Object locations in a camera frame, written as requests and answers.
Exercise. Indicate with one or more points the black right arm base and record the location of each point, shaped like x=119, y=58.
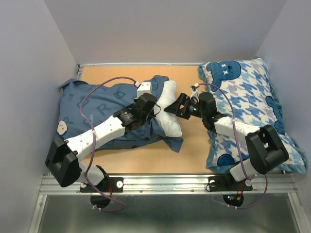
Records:
x=226, y=183

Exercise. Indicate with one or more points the blue white houndstooth pillow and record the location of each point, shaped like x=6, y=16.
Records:
x=242, y=89

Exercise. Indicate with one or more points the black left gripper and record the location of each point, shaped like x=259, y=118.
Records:
x=151, y=114

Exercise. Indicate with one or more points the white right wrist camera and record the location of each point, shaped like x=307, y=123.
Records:
x=195, y=92

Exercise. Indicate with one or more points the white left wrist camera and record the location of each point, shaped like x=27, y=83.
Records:
x=142, y=88

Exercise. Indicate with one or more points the blue cartoon letter pillowcase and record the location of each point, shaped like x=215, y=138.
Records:
x=105, y=101

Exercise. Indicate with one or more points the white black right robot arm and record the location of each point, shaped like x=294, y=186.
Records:
x=265, y=149

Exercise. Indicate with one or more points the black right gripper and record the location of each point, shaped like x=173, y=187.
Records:
x=183, y=100

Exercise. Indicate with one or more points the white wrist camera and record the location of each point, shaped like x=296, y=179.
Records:
x=195, y=92
x=142, y=88

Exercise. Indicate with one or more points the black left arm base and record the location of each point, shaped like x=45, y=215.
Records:
x=104, y=185

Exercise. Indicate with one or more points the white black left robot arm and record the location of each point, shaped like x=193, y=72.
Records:
x=65, y=156

